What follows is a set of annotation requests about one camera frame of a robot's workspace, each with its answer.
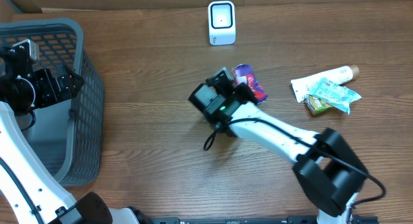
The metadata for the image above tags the red purple pad pack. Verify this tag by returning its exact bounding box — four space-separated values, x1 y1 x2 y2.
231 64 268 104

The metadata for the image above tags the white conditioner tube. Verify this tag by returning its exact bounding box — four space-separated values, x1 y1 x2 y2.
290 65 360 103

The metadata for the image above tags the green juice carton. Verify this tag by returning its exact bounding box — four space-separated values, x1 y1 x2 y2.
305 96 333 116

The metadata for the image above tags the teal wet wipes pack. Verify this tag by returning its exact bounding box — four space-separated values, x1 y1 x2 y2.
310 77 361 114

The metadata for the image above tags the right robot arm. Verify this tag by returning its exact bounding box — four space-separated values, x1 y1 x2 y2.
188 72 367 223

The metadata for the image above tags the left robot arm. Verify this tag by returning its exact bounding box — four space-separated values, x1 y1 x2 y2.
1 99 150 223

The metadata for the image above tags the white barcode scanner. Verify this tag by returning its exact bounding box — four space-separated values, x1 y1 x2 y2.
207 1 236 46

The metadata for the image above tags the grey plastic basket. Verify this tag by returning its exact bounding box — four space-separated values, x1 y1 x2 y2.
1 18 105 186

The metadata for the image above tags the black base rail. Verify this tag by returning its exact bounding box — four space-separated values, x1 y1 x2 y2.
148 215 379 224

